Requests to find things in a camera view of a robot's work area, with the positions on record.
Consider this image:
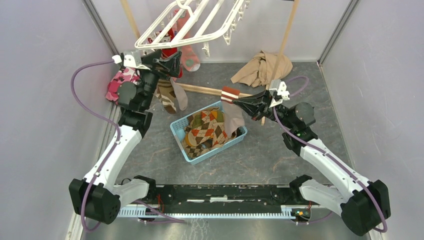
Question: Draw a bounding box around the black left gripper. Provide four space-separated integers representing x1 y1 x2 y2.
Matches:
135 49 181 109

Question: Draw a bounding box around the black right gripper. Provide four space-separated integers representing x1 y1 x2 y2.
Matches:
232 89 295 130

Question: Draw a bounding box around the white plastic clip hanger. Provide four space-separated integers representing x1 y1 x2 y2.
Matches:
134 0 250 58

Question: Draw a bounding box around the orange white striped beige sock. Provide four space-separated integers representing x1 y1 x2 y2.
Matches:
170 77 188 111

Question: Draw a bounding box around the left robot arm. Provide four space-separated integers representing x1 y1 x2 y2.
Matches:
68 49 182 230

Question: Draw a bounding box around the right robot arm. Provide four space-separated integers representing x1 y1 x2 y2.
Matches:
233 90 391 236

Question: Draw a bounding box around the red snowflake sock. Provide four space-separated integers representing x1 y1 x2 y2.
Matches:
147 28 181 59

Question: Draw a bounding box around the pink sock with green print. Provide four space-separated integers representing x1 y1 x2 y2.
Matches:
174 10 201 72

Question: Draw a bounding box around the beige crumpled cloth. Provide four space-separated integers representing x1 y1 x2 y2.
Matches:
230 51 293 88

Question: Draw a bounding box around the brown cream striped sock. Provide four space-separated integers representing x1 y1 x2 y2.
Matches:
155 79 177 114

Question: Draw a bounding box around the pink camouflage cloth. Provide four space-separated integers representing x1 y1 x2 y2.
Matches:
105 67 141 104

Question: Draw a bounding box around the argyle patterned sock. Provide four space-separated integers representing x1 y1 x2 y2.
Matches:
181 106 237 159

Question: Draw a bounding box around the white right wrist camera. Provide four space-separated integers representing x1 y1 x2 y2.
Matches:
268 79 290 108

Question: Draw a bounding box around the wooden hanger stand frame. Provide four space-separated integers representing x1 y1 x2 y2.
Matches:
119 0 301 127

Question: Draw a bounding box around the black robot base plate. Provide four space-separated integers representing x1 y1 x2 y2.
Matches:
125 184 312 223

